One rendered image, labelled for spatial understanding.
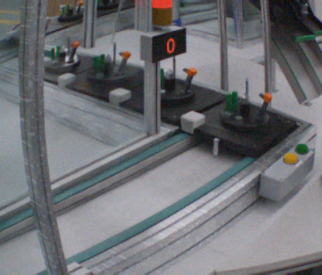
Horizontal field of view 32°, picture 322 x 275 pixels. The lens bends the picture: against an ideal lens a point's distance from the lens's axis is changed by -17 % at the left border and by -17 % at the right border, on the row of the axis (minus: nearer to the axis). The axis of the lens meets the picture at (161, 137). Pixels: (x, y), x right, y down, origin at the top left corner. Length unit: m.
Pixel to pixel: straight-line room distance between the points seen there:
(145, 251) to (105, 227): 0.17
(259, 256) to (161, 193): 0.31
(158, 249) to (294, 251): 0.33
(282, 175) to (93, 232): 0.46
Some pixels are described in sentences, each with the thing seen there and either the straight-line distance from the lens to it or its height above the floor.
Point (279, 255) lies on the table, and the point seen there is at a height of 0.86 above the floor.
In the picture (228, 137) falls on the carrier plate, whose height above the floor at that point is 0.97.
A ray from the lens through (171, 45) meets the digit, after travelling 1.49.
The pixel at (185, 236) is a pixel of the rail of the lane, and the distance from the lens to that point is 1.26.
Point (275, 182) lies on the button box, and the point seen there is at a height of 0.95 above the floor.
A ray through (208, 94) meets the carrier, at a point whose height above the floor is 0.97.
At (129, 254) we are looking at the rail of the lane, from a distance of 1.15.
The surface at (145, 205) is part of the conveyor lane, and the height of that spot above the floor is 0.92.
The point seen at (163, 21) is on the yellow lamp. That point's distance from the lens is 1.46.
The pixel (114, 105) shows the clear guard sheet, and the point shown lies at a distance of 1.48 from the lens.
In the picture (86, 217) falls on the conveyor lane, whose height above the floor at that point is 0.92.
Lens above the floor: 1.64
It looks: 25 degrees down
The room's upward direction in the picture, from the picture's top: straight up
